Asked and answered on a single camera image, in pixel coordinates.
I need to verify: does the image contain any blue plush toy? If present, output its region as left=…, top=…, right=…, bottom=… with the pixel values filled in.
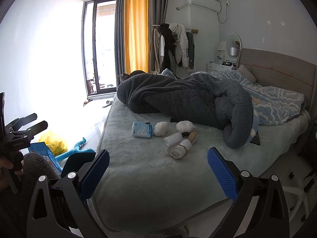
left=55, top=138, right=95, bottom=162

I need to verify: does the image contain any person's left hand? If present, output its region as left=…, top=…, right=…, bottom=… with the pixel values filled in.
left=0, top=156, right=13, bottom=190

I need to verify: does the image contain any blue white food bag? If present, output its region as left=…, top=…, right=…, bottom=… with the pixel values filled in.
left=28, top=142, right=62, bottom=176

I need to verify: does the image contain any white tissue ball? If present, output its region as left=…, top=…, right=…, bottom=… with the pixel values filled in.
left=176, top=120, right=195, bottom=133
left=153, top=121, right=169, bottom=136

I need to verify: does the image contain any clothes rack with clothes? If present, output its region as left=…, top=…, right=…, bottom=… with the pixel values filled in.
left=152, top=23, right=199, bottom=73

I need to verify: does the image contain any dark grey fleece blanket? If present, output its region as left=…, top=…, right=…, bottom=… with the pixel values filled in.
left=116, top=73, right=254, bottom=148

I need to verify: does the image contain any dark teal trash bin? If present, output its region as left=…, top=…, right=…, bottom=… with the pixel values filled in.
left=61, top=152, right=97, bottom=179

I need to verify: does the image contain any yellow plastic bag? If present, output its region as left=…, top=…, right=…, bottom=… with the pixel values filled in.
left=38, top=131, right=68, bottom=156

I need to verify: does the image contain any glass balcony door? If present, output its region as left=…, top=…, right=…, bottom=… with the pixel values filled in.
left=82, top=0, right=117, bottom=97

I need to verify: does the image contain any grey curtain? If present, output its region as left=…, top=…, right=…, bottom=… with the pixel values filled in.
left=115, top=0, right=169, bottom=84

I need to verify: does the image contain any blue cloud pattern duvet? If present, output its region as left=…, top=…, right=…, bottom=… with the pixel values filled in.
left=161, top=68, right=306, bottom=145

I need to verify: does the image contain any brown tape roll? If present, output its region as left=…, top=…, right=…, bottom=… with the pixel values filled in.
left=187, top=131, right=199, bottom=145

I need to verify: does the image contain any white chair base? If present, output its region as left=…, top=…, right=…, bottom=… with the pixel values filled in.
left=282, top=172, right=309, bottom=222

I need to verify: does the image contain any bed with grey sheet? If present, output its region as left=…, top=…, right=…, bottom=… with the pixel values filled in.
left=89, top=99, right=310, bottom=234

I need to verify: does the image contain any grey slipper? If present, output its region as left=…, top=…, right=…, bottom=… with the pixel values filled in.
left=102, top=100, right=113, bottom=108

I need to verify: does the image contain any yellow curtain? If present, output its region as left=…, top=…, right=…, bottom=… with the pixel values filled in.
left=124, top=0, right=149, bottom=74

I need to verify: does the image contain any round vanity mirror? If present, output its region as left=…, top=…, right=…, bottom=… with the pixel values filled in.
left=226, top=33, right=242, bottom=58

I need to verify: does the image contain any bubble wrap roll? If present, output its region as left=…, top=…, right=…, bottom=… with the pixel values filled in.
left=164, top=132, right=183, bottom=147

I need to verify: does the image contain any white vanity desk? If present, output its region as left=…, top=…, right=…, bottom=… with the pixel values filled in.
left=207, top=41, right=236, bottom=73

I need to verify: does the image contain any white air conditioner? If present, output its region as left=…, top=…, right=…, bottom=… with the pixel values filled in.
left=176, top=0, right=221, bottom=13

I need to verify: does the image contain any blue tissue pack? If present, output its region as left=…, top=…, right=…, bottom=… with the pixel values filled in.
left=132, top=121, right=153, bottom=139

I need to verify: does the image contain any beige pillow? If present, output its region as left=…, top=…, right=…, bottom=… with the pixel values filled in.
left=238, top=64, right=256, bottom=84

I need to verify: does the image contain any beige upholstered headboard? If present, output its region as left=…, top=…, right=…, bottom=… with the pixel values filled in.
left=237, top=48, right=316, bottom=118

